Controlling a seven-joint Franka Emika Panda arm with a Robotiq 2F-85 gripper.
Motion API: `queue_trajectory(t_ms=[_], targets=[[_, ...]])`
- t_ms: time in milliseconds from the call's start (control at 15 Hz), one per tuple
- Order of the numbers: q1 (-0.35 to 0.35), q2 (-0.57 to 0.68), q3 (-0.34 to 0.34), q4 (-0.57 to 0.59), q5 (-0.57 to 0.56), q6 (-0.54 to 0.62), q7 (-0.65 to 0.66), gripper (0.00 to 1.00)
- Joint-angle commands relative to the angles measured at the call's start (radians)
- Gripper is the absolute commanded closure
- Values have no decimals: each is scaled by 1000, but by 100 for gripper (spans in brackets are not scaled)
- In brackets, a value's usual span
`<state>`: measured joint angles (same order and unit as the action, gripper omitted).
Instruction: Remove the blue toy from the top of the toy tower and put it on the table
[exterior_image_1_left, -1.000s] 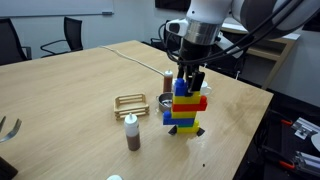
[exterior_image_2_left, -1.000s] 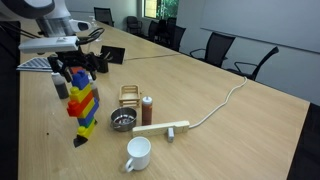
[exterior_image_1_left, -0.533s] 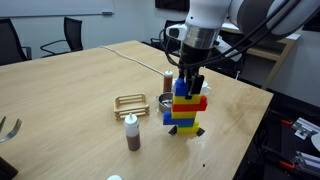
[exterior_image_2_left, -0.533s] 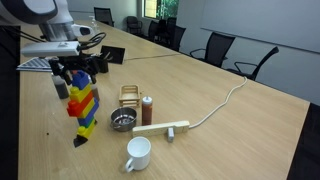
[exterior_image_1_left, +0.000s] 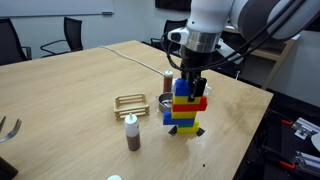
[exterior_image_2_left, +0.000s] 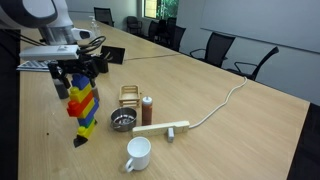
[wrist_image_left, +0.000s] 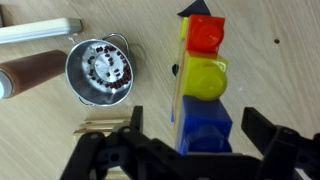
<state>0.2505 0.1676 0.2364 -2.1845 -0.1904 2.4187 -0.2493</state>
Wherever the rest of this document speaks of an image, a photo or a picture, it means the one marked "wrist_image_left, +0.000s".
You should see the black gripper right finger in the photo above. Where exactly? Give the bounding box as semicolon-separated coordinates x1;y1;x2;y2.
241;106;320;180

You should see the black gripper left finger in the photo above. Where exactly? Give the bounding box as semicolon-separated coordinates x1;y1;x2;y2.
59;105;148;180

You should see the small blue toy brick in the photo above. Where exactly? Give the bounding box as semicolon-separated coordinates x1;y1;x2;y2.
174;95;233;156

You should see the yellow toy brick with studs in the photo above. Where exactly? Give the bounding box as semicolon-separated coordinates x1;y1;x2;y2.
179;51;230;102

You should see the black triangular toy foot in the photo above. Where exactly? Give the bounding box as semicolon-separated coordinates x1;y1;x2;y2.
177;0;212;18
171;63;180;76

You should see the red toy brick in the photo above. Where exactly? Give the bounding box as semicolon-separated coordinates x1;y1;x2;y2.
185;14;226;59

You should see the flat yellow toy brick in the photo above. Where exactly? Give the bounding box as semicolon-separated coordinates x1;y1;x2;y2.
180;17;190;41

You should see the small wooden slat crate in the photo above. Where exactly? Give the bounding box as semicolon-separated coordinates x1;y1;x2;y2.
72;115;133;180

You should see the small metal pot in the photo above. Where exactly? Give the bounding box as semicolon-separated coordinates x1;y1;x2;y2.
65;32;135;108

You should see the brown sauce squeeze bottle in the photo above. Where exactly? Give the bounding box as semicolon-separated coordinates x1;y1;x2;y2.
0;49;69;100

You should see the cream power strip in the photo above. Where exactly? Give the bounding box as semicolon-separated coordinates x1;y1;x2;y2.
0;17;83;45

